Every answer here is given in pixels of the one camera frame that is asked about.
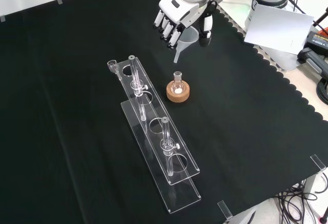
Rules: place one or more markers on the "pale board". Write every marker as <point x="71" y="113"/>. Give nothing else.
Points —
<point x="279" y="29"/>

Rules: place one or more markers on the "round-bottom glass flask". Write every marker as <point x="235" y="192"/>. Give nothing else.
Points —
<point x="177" y="76"/>

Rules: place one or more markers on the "black box with orange label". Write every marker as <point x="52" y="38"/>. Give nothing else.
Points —
<point x="317" y="40"/>

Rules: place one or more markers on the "grey table leg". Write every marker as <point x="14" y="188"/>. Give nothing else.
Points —
<point x="310" y="185"/>

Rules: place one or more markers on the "black and grey device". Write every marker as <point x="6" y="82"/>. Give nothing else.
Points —
<point x="311" y="60"/>

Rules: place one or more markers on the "clear plastic funnel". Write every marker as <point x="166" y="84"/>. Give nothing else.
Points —
<point x="186" y="39"/>

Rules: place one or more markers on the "small glass weighing funnel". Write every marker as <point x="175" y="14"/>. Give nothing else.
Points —
<point x="112" y="64"/>

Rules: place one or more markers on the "clear acrylic funnel stand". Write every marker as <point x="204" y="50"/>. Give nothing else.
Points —
<point x="166" y="131"/>

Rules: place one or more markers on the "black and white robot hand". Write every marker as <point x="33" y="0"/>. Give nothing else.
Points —
<point x="184" y="11"/>

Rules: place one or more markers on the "black tripod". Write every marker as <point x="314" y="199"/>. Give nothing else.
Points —
<point x="320" y="19"/>

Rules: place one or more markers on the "black bench cloth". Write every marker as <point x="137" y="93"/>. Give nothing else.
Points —
<point x="243" y="131"/>

